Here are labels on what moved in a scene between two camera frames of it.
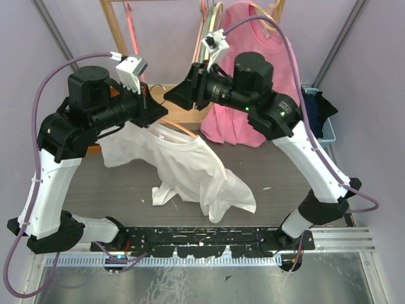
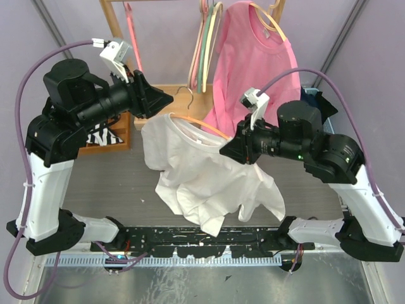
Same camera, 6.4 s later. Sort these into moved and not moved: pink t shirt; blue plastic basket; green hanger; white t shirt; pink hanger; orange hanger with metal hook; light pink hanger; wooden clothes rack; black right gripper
Moved: orange hanger with metal hook; black right gripper; white t shirt
Not moved: blue plastic basket; pink hanger; wooden clothes rack; light pink hanger; pink t shirt; green hanger
